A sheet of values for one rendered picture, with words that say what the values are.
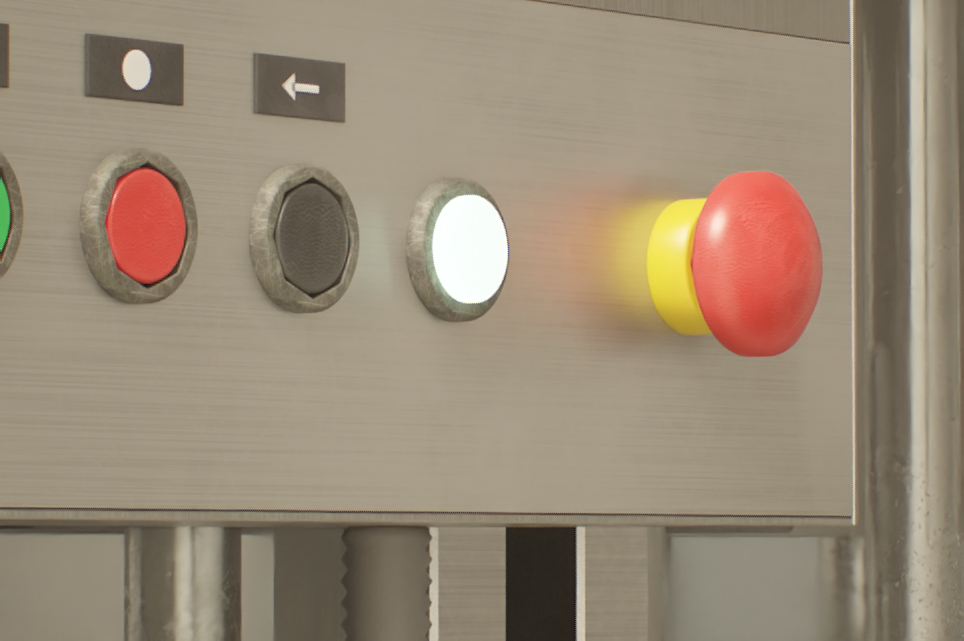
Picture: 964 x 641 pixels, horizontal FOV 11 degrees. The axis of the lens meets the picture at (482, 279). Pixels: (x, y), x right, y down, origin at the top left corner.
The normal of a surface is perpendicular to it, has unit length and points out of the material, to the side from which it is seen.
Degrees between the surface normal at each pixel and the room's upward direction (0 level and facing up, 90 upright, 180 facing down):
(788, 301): 108
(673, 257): 86
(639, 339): 90
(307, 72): 90
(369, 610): 122
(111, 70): 90
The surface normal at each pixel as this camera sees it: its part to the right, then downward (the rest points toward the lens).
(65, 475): 0.78, -0.04
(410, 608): 0.54, 0.50
